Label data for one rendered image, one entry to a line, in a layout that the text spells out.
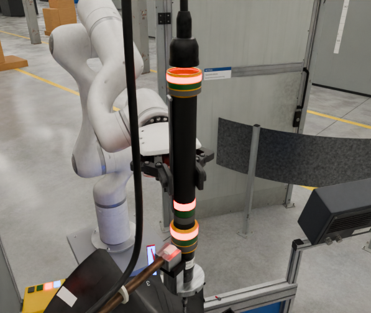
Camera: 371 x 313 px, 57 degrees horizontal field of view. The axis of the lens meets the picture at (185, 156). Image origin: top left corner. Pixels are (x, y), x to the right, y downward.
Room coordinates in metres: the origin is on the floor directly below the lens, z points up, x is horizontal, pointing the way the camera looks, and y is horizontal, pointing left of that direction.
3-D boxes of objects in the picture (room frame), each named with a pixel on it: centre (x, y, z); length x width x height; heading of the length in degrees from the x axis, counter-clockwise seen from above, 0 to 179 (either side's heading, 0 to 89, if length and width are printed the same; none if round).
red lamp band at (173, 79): (0.42, 0.00, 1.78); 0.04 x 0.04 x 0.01
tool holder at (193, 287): (0.41, 0.01, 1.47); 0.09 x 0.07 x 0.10; 141
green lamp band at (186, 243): (0.42, 0.00, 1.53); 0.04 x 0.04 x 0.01
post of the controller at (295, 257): (0.91, -0.40, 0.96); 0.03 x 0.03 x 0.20; 17
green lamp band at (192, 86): (0.42, 0.00, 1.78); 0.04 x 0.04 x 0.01
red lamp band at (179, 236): (0.42, 0.00, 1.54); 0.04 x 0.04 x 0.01
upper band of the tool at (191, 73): (0.42, 0.00, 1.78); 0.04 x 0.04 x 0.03
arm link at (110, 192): (1.06, 0.25, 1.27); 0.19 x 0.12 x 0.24; 118
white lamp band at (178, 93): (0.42, 0.00, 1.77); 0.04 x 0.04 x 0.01
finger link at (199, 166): (0.44, -0.03, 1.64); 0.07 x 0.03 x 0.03; 17
